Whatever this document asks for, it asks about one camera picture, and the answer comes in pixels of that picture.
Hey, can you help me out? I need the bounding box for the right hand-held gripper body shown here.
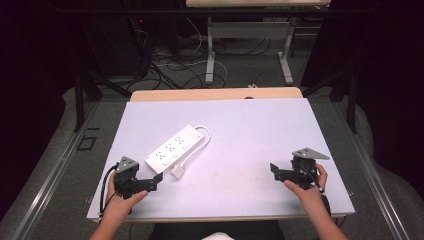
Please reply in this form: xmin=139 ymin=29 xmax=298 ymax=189
xmin=289 ymin=147 xmax=331 ymax=191

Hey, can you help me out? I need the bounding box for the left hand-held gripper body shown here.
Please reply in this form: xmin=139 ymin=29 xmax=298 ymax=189
xmin=114 ymin=155 xmax=141 ymax=200

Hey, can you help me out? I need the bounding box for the person's left hand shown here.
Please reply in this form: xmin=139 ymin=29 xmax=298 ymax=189
xmin=105 ymin=172 xmax=149 ymax=218

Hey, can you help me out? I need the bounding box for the person's right hand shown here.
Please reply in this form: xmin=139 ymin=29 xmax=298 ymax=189
xmin=283 ymin=162 xmax=329 ymax=209

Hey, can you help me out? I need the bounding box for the white power plug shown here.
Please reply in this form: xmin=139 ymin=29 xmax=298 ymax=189
xmin=170 ymin=165 xmax=187 ymax=180

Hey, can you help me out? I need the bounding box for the white power strip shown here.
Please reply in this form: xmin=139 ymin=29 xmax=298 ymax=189
xmin=144 ymin=124 xmax=206 ymax=174

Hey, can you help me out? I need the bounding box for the white table cover board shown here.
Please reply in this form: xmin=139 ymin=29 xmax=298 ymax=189
xmin=86 ymin=97 xmax=356 ymax=221

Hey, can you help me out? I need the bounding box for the person's dark clothing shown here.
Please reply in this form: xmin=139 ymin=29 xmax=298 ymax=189
xmin=148 ymin=220 xmax=286 ymax=240

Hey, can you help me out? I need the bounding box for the black metal stand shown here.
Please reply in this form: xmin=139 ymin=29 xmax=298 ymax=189
xmin=300 ymin=64 xmax=360 ymax=135
xmin=73 ymin=64 xmax=133 ymax=133

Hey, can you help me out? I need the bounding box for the wooden table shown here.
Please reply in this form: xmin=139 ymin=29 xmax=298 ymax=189
xmin=129 ymin=86 xmax=304 ymax=103

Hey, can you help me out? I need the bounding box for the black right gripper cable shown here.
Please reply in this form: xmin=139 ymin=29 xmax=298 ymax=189
xmin=297 ymin=164 xmax=332 ymax=218

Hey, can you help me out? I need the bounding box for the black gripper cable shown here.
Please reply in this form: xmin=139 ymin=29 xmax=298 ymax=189
xmin=297 ymin=164 xmax=332 ymax=218
xmin=98 ymin=162 xmax=120 ymax=215

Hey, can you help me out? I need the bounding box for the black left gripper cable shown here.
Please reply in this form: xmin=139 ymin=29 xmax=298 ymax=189
xmin=98 ymin=162 xmax=120 ymax=215

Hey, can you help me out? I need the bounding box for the white power strip cable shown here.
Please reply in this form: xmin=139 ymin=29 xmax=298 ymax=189
xmin=179 ymin=124 xmax=212 ymax=170

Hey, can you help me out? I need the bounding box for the aluminium floor rail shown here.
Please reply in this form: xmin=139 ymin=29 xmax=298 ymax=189
xmin=331 ymin=99 xmax=412 ymax=240
xmin=9 ymin=100 xmax=102 ymax=240

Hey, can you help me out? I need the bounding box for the tangle of floor cables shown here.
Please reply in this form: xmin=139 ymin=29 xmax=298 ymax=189
xmin=126 ymin=16 xmax=272 ymax=92

